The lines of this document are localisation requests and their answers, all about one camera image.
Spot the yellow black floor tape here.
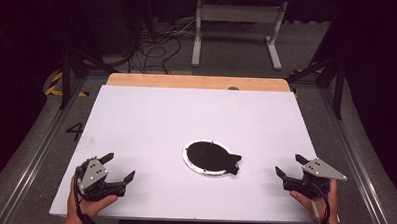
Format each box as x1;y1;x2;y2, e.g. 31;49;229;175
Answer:
289;63;324;77
44;70;91;98

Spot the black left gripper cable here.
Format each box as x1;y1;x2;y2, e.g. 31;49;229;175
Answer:
72;167;98;224

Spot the person's left hand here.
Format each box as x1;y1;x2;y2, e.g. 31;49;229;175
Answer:
66;175;119;222

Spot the person's right hand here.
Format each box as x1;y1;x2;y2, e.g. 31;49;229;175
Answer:
288;177;340;224

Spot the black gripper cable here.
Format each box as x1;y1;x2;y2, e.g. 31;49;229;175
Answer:
72;167;98;224
307;182;333;224

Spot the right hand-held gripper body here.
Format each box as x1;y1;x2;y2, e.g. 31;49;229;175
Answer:
283;157;349;201

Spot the black fish-shaped object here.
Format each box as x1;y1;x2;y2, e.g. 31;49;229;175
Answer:
180;137;244;179

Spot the white metal table frame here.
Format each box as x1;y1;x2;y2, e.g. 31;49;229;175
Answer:
191;0;289;72

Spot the black metal stand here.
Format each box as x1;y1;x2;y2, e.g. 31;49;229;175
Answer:
285;54;348;120
56;6;122;112

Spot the tangle of black floor cables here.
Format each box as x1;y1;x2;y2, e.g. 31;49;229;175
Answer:
126;17;198;77

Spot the aluminium floor rail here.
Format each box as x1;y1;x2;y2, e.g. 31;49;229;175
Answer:
0;74;89;224
316;87;397;224

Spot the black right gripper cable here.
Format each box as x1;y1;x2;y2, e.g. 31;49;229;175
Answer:
307;182;333;224

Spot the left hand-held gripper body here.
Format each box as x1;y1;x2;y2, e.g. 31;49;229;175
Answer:
73;156;129;204

